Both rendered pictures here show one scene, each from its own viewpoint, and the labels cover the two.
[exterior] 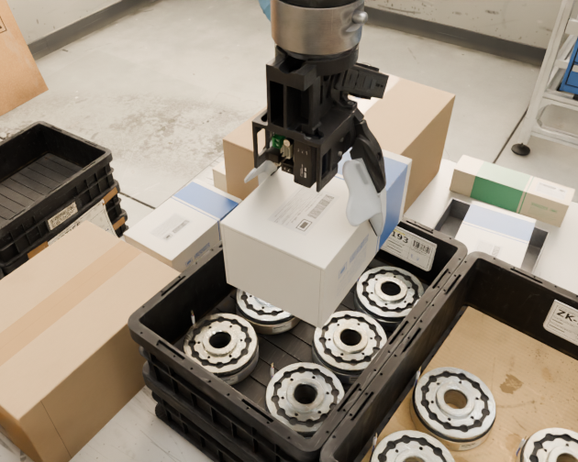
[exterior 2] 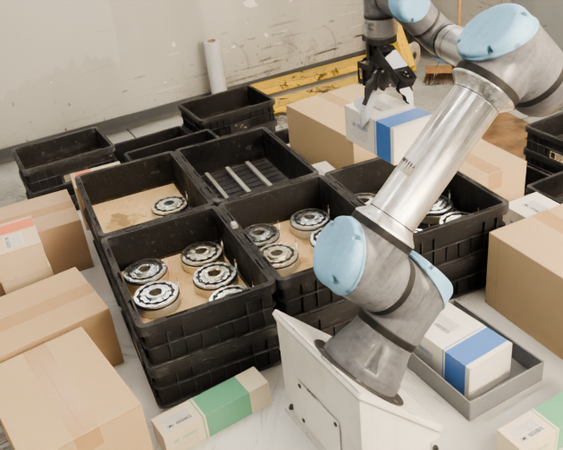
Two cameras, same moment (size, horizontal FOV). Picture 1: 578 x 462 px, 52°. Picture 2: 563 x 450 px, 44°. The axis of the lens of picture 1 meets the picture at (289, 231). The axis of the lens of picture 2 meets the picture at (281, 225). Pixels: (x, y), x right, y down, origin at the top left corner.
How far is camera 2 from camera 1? 1.85 m
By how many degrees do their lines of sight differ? 90
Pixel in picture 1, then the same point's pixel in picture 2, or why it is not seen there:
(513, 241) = (449, 343)
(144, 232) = (534, 198)
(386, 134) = not seen: outside the picture
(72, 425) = not seen: hidden behind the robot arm
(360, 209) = (358, 103)
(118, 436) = not seen: hidden behind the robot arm
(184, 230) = (530, 211)
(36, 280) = (481, 149)
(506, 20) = not seen: outside the picture
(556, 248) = (466, 431)
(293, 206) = (382, 104)
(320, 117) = (373, 62)
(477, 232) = (469, 329)
